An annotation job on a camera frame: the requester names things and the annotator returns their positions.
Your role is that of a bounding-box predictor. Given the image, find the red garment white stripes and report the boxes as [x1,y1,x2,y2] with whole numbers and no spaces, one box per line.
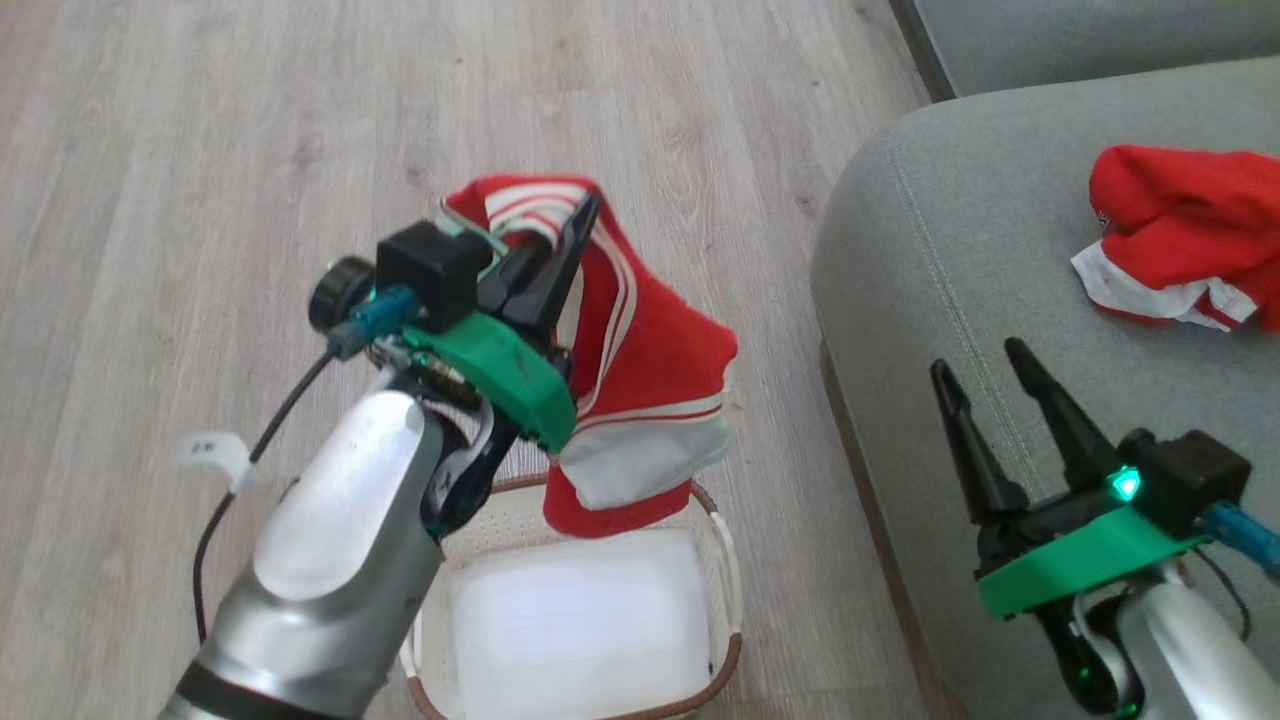
[440,174,740,541]

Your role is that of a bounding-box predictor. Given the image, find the blue camera connector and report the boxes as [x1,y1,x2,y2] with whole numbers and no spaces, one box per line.
[327,284,417,362]
[1204,500,1280,578]

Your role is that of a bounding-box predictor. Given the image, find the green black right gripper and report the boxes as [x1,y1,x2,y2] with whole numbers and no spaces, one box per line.
[929,337,1213,623]

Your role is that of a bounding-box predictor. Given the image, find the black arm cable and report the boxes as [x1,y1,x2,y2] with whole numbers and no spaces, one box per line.
[1195,548,1253,643]
[190,345,341,647]

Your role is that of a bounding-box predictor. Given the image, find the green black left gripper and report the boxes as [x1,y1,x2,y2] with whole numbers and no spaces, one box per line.
[400,191,602,454]

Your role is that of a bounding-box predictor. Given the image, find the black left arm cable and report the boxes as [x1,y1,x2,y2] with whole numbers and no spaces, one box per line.
[190,345,341,647]

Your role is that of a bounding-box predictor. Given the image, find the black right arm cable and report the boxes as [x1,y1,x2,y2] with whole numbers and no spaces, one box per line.
[1195,548,1253,643]

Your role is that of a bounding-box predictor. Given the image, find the grey fabric sofa seat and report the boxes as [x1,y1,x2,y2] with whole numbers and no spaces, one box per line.
[810,55,1280,720]

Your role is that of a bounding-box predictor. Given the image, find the white laundry basket brown rim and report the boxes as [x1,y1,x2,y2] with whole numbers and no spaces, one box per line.
[400,474,746,720]

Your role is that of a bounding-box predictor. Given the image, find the blue left camera connector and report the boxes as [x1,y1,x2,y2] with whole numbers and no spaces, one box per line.
[327,284,417,362]

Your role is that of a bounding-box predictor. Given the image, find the blue right camera connector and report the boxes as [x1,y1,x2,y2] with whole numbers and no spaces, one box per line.
[1204,500,1280,578]

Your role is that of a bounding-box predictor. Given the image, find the white cable tag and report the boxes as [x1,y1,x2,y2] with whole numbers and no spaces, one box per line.
[177,431,252,497]

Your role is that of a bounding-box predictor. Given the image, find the red garment white trim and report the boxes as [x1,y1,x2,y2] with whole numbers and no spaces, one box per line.
[1070,144,1280,334]

